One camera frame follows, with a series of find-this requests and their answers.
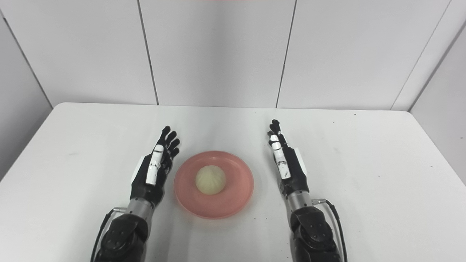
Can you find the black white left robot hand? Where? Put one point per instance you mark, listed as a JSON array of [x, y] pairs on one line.
[[151, 189]]

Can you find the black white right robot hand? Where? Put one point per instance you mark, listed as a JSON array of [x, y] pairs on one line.
[[295, 178]]

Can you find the cream steamed bun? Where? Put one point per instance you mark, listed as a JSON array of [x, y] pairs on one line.
[[210, 180]]

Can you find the pink round plate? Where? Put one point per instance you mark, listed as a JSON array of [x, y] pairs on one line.
[[233, 202]]

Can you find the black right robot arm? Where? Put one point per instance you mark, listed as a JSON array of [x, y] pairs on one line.
[[313, 233]]

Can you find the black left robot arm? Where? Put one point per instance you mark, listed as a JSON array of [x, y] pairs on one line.
[[123, 236]]

